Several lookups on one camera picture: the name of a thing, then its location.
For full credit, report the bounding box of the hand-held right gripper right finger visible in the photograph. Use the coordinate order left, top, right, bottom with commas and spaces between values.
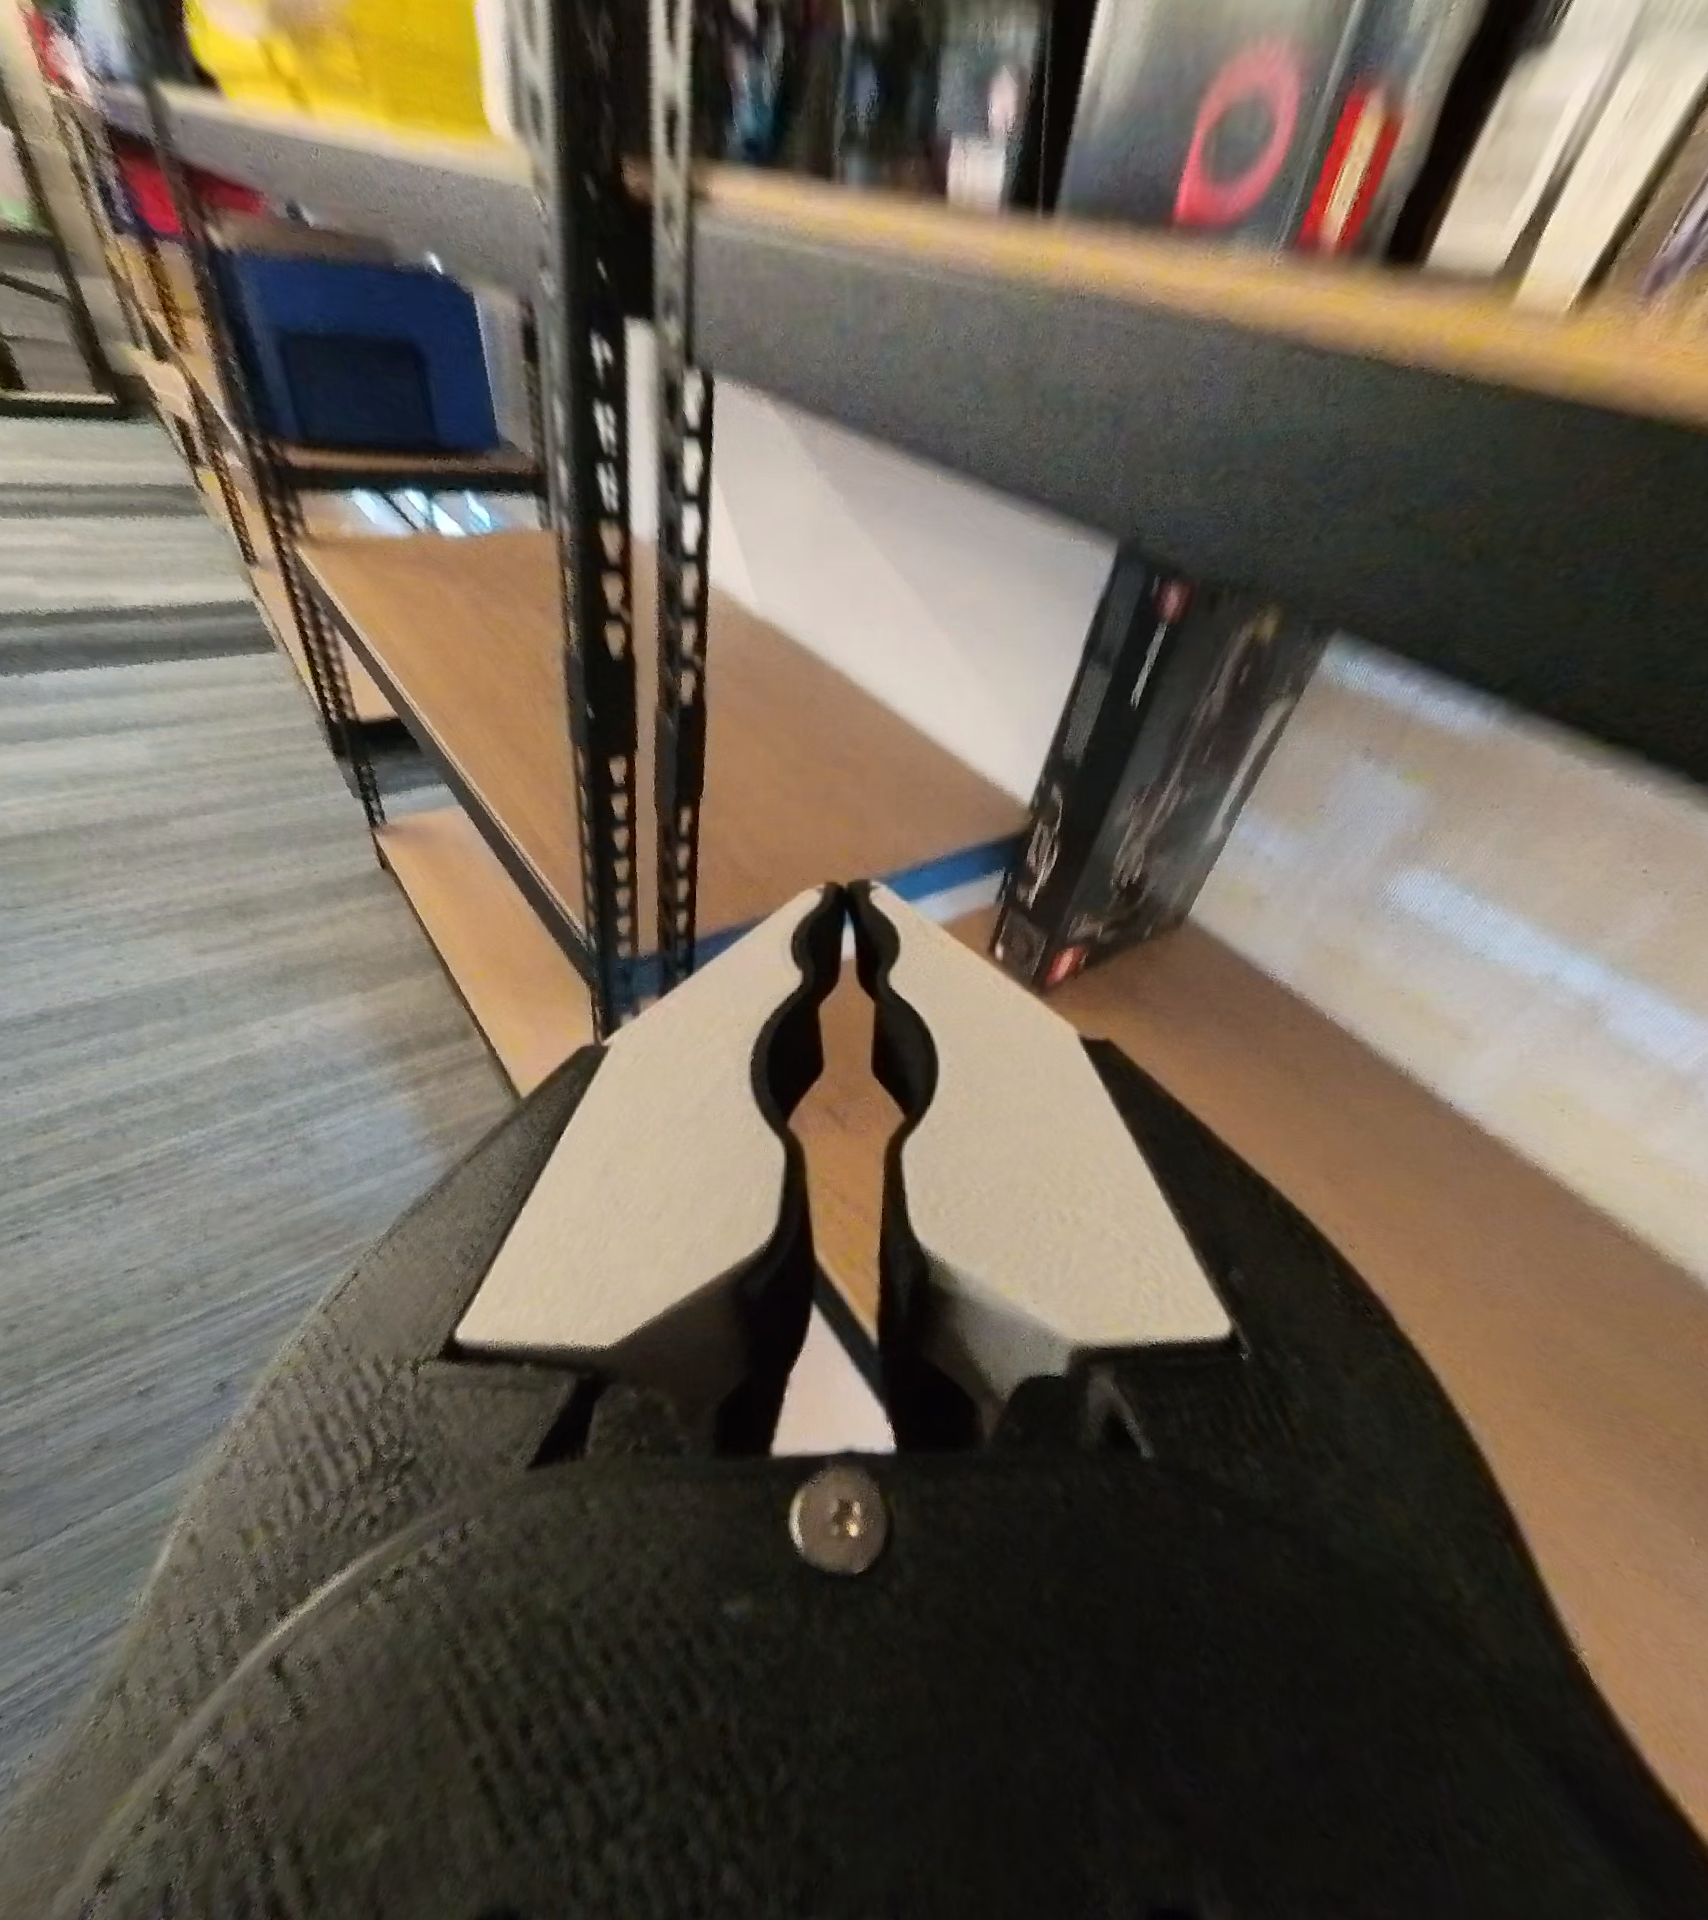
849, 882, 1234, 1391

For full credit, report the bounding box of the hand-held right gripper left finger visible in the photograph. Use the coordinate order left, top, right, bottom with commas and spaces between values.
453, 882, 849, 1363

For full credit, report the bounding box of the black rack with wooden shelves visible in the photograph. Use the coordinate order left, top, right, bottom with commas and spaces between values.
105, 0, 1708, 1920

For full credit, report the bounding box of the black lego box silver car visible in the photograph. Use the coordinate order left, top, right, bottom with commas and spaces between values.
993, 546, 1341, 997

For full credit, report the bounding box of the row of lego boxes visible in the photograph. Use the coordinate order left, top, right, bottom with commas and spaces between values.
704, 0, 1708, 324

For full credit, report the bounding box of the blue storage bin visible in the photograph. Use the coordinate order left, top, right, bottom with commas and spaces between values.
212, 247, 500, 452

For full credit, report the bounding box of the yellow box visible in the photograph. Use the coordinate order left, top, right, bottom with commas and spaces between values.
186, 0, 489, 140

